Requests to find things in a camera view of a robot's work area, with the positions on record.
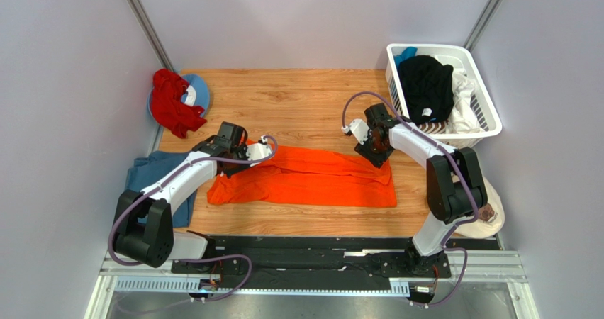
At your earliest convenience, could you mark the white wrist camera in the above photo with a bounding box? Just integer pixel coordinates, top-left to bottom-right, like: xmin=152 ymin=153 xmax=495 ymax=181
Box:
xmin=246 ymin=136 xmax=274 ymax=167
xmin=341 ymin=118 xmax=370 ymax=145

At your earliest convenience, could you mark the black t shirt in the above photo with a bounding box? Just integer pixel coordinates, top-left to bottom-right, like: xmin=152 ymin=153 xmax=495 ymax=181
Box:
xmin=398 ymin=55 xmax=454 ymax=125

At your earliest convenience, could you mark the beige bear cap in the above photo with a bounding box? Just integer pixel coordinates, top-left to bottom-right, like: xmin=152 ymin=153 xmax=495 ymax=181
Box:
xmin=455 ymin=177 xmax=505 ymax=239

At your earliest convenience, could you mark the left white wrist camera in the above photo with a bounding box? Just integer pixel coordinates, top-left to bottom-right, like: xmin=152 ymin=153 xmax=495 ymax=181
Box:
xmin=246 ymin=136 xmax=274 ymax=167

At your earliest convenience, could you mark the white laundry basket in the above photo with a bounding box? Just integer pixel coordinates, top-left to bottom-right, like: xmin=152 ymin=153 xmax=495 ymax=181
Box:
xmin=385 ymin=43 xmax=503 ymax=147

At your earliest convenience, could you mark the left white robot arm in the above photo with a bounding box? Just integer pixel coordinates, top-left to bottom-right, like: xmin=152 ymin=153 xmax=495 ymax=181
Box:
xmin=108 ymin=122 xmax=250 ymax=267

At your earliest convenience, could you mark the white t shirt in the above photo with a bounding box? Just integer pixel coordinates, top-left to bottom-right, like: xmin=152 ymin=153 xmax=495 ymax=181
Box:
xmin=439 ymin=68 xmax=484 ymax=134

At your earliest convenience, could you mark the light blue cap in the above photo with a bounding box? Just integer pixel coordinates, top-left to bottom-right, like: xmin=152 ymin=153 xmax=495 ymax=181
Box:
xmin=147 ymin=74 xmax=211 ymax=117

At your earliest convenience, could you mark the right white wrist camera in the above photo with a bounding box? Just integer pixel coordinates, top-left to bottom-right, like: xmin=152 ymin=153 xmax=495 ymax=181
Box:
xmin=341 ymin=118 xmax=370 ymax=145

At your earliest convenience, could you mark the folded blue t shirt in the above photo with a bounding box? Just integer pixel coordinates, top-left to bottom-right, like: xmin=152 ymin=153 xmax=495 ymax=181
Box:
xmin=125 ymin=150 xmax=197 ymax=228

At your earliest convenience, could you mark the red t shirt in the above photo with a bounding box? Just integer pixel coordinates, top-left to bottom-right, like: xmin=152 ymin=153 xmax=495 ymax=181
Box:
xmin=150 ymin=69 xmax=207 ymax=139

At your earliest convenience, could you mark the orange t shirt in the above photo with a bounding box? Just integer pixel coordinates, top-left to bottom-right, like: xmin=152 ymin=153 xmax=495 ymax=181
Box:
xmin=207 ymin=146 xmax=398 ymax=208

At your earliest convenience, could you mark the teal blue garment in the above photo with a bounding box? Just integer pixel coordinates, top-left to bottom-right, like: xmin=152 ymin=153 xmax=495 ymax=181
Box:
xmin=393 ymin=47 xmax=418 ymax=67

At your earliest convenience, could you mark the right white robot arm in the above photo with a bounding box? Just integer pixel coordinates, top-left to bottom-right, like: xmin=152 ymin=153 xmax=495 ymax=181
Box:
xmin=343 ymin=103 xmax=488 ymax=274

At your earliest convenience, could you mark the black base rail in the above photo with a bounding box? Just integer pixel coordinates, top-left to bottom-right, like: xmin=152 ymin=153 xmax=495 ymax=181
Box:
xmin=170 ymin=235 xmax=501 ymax=292

